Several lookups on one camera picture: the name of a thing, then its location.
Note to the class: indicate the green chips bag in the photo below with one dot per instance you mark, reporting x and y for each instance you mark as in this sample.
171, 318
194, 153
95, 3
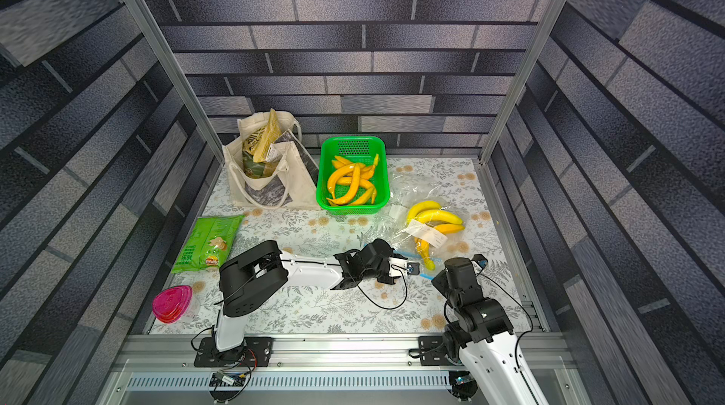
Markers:
209, 244

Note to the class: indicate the aluminium frame post left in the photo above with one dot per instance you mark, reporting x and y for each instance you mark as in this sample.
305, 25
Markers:
160, 47

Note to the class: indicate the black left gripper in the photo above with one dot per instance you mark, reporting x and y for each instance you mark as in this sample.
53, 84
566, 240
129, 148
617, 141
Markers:
395, 255

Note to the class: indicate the left circuit board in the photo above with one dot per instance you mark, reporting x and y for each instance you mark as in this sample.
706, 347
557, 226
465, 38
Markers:
225, 387

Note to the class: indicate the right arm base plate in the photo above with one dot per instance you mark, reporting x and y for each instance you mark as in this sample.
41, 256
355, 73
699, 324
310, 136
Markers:
433, 351

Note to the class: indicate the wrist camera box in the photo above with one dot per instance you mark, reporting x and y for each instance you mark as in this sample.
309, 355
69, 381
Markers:
412, 268
462, 284

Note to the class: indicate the aluminium frame post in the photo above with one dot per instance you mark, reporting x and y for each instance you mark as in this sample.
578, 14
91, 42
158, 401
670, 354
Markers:
517, 87
160, 47

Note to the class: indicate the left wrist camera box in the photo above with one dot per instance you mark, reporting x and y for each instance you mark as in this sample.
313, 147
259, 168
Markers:
412, 268

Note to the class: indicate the green plastic basket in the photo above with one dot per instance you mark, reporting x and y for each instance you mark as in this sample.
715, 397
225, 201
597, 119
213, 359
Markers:
358, 149

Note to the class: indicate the right circuit board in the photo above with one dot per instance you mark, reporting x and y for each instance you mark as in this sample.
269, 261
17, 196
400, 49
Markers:
462, 385

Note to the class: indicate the aluminium frame post right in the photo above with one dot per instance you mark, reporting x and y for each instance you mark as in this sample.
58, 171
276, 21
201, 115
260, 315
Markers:
517, 87

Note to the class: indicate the beige canvas tote bag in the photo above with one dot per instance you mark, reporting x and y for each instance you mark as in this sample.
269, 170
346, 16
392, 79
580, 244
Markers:
291, 185

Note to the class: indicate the aluminium front rail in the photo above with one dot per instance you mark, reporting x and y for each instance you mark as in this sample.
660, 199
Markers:
323, 368

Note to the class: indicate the yellow banana bunch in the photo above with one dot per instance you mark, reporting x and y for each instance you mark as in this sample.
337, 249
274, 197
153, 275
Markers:
430, 225
352, 191

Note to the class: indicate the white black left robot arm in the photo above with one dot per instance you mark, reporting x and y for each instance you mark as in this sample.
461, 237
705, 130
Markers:
248, 280

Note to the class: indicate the pink plastic container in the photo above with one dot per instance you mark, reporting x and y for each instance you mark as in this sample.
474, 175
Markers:
170, 304

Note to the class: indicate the snack packets in tote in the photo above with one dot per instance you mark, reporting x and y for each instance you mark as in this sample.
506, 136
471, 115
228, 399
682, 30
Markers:
259, 132

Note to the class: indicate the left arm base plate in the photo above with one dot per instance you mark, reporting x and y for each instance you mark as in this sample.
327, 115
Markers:
255, 351

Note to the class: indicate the circuit board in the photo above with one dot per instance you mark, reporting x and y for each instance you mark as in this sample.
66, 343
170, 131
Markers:
225, 387
462, 385

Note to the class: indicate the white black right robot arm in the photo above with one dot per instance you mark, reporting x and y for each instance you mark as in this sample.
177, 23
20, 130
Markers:
499, 368

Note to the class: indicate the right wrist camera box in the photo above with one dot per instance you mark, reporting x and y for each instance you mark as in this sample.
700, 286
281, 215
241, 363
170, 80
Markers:
462, 284

